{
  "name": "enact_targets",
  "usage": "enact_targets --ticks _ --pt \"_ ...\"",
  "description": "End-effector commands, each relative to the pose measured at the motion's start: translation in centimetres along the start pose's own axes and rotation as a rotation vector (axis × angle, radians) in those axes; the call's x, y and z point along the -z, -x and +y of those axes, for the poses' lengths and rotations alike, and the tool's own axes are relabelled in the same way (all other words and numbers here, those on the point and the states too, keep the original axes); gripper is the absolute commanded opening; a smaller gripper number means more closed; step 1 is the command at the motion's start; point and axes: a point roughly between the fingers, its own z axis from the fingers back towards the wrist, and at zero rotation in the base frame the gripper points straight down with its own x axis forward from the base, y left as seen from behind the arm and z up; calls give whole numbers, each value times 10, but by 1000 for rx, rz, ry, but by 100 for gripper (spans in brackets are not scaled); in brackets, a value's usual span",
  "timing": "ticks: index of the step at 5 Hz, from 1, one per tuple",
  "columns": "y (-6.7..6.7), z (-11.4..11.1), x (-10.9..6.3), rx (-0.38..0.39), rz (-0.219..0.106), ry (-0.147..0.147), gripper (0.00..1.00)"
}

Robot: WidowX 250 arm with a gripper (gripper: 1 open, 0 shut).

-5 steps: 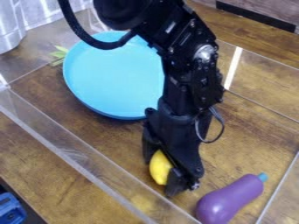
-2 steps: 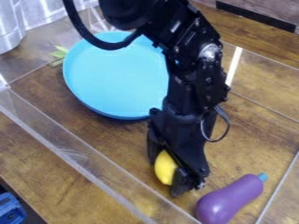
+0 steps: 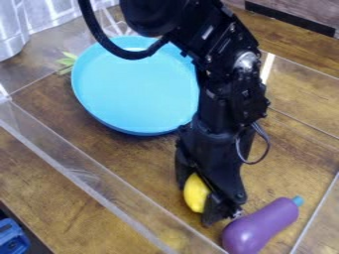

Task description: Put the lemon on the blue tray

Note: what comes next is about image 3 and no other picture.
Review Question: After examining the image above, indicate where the purple toy eggplant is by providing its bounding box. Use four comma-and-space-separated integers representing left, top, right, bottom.
223, 195, 305, 254

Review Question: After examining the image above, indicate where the grey checkered curtain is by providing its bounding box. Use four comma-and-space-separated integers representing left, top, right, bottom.
0, 0, 120, 63

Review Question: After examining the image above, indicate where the clear acrylic enclosure wall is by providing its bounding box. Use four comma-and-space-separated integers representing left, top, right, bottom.
0, 3, 339, 254

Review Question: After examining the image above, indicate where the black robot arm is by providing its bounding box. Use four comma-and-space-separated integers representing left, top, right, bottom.
120, 0, 270, 226

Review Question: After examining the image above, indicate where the dark baseboard strip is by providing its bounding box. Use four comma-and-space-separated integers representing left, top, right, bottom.
246, 0, 335, 38

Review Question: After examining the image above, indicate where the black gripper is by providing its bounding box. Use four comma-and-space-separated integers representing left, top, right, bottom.
175, 116, 255, 227

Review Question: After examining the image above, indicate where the green leafy toy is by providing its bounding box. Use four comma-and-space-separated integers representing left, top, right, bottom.
56, 52, 79, 74

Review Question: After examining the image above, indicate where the blue oval tray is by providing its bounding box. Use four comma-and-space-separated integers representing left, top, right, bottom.
72, 44, 199, 136

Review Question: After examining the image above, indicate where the black braided cable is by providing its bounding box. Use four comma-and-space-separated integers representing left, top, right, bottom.
78, 0, 171, 61

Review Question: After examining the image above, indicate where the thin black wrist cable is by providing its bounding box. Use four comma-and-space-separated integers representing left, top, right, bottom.
235, 121, 271, 166

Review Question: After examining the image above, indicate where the blue device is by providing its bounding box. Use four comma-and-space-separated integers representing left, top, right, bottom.
0, 218, 31, 254

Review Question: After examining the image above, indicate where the yellow toy lemon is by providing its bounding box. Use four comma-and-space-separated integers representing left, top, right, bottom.
183, 173, 211, 213

